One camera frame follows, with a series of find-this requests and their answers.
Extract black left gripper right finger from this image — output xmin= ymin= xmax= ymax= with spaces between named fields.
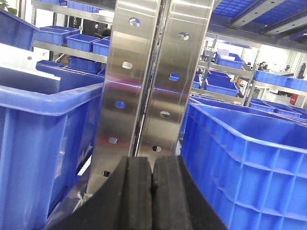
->
xmin=152 ymin=156 xmax=227 ymax=230

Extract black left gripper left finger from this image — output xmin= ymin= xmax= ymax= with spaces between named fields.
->
xmin=51 ymin=157 xmax=153 ymax=230

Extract blue bin right foreground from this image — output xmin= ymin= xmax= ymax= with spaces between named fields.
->
xmin=181 ymin=103 xmax=307 ymax=230

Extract blue bin foreground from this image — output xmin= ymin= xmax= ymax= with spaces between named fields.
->
xmin=0 ymin=66 xmax=104 ymax=230
xmin=181 ymin=103 xmax=307 ymax=230

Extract blue bin left foreground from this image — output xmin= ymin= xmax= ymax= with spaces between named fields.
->
xmin=0 ymin=66 xmax=104 ymax=230

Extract twin perforated steel posts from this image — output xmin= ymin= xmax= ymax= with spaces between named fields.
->
xmin=87 ymin=0 xmax=214 ymax=194

